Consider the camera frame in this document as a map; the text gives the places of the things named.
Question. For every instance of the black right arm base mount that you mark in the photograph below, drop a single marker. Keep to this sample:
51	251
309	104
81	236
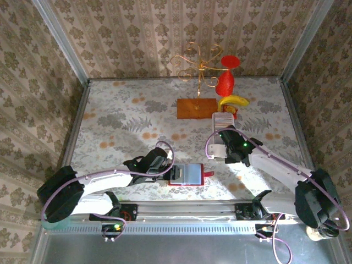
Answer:
243	211

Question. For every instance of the red leather card holder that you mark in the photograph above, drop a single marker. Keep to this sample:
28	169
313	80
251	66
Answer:
192	174

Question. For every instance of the glass jar black lid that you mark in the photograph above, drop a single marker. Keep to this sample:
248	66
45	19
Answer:
313	233

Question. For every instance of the black controller board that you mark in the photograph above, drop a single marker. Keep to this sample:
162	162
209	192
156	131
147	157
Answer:
111	231
265	230

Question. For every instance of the aluminium table side rail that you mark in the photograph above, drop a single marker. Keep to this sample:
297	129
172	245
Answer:
79	110
292	110

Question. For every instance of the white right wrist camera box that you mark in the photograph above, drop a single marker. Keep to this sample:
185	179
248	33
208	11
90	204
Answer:
217	151

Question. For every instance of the yellow banana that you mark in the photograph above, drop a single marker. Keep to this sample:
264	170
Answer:
236	101

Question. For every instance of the striped rectangular tray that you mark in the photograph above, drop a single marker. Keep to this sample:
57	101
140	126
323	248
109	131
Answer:
224	120

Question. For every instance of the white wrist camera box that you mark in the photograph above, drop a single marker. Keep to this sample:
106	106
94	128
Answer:
169	156
217	151

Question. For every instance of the red plastic goblet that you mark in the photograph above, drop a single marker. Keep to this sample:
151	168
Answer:
225	85

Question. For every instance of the red yellow small packet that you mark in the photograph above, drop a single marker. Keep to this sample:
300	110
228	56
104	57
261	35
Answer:
229	109

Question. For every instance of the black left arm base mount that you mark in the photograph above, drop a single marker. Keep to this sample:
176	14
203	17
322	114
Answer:
132	211

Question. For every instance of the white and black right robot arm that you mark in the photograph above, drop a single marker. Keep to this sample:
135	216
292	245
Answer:
275	165

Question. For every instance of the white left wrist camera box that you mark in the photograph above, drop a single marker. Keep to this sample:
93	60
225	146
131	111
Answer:
169	156

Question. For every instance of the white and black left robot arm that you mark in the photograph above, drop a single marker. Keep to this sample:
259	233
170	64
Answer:
104	180

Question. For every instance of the aluminium extrusion rail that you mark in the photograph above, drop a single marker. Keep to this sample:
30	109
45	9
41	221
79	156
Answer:
187	210

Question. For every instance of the floral patterned table cover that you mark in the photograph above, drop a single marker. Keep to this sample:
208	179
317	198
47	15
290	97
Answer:
137	123

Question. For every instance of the teal plastic cup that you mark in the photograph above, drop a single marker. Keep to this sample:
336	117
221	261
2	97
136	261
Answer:
53	226

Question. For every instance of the aluminium frame post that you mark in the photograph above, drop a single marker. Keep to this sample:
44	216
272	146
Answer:
60	38
306	38

